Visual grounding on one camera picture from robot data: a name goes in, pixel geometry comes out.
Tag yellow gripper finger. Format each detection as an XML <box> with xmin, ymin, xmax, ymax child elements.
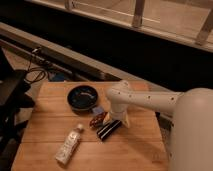
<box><xmin>122</xmin><ymin>114</ymin><xmax>130</xmax><ymax>128</ymax></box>

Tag black white striped eraser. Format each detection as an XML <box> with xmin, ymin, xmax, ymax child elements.
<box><xmin>97</xmin><ymin>120</ymin><xmax>122</xmax><ymax>141</ymax></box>

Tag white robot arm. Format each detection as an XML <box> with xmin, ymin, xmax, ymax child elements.
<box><xmin>106</xmin><ymin>80</ymin><xmax>213</xmax><ymax>171</ymax></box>

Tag dark blue ceramic bowl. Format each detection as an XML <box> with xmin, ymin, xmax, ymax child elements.
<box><xmin>67</xmin><ymin>85</ymin><xmax>98</xmax><ymax>111</ymax></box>

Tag blue sponge block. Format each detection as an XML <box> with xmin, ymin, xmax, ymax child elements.
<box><xmin>92</xmin><ymin>107</ymin><xmax>104</xmax><ymax>115</ymax></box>

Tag small white plastic bottle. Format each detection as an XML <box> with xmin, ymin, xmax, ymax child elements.
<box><xmin>55</xmin><ymin>124</ymin><xmax>84</xmax><ymax>165</ymax></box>

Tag black stand at left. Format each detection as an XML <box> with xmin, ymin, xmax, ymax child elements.
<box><xmin>0</xmin><ymin>47</ymin><xmax>35</xmax><ymax>171</ymax></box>

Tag black cables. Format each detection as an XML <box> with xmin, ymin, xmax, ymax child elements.
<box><xmin>23</xmin><ymin>46</ymin><xmax>59</xmax><ymax>85</ymax></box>

